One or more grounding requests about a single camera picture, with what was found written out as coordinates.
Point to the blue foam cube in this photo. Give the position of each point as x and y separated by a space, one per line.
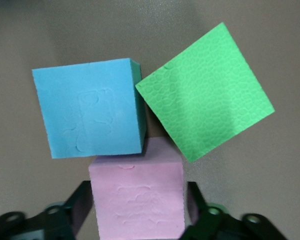
87 107

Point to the pink foam cube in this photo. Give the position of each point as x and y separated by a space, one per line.
137 200

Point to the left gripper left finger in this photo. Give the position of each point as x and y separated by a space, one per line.
52 225

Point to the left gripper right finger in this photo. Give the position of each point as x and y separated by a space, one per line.
227 228

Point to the green foam cube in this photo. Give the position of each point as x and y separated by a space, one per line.
205 95

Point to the brown table cover mat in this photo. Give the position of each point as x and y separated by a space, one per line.
15 150

